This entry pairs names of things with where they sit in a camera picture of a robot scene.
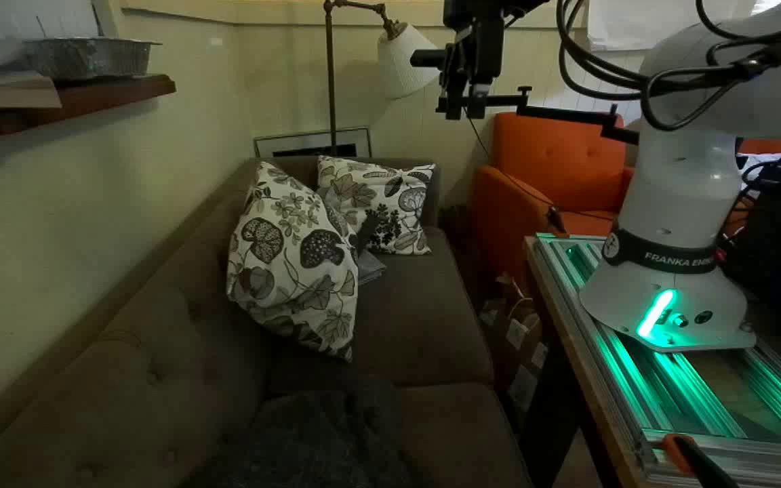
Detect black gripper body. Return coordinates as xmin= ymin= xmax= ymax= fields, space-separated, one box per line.
xmin=441 ymin=0 xmax=513 ymax=93

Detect cream illustrated book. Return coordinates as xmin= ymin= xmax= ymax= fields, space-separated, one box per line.
xmin=0 ymin=69 xmax=65 ymax=114

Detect wooden counter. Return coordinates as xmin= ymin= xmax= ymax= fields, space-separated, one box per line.
xmin=0 ymin=74 xmax=178 ymax=148

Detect black metal rod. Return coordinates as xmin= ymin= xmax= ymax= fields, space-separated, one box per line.
xmin=497 ymin=97 xmax=642 ymax=148

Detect brass floor lamp white shade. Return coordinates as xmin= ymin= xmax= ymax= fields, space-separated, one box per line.
xmin=319 ymin=0 xmax=441 ymax=153

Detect orange armchair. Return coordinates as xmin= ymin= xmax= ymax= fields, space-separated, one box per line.
xmin=470 ymin=112 xmax=781 ymax=294

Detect small floral print pillow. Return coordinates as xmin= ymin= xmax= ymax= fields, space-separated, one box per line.
xmin=314 ymin=156 xmax=439 ymax=257

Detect grey cloth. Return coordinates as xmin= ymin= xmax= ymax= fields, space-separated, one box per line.
xmin=352 ymin=247 xmax=391 ymax=289

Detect framed picture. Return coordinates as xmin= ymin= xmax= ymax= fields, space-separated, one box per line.
xmin=252 ymin=125 xmax=375 ymax=164

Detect brown paper bags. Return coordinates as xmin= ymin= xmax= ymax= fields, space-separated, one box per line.
xmin=479 ymin=275 xmax=551 ymax=419

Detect large floral print pillow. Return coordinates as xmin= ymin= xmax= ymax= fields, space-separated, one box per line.
xmin=225 ymin=160 xmax=363 ymax=363

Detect dark grey fuzzy blanket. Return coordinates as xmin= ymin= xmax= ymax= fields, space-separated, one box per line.
xmin=195 ymin=374 xmax=429 ymax=488

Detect aluminium foil tray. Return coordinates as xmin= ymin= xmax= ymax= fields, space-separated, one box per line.
xmin=18 ymin=35 xmax=161 ymax=85

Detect black cable bundle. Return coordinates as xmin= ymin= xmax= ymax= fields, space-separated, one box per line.
xmin=551 ymin=0 xmax=781 ymax=133

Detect aluminium frame robot table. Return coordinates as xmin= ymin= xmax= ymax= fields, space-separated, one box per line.
xmin=523 ymin=230 xmax=781 ymax=488

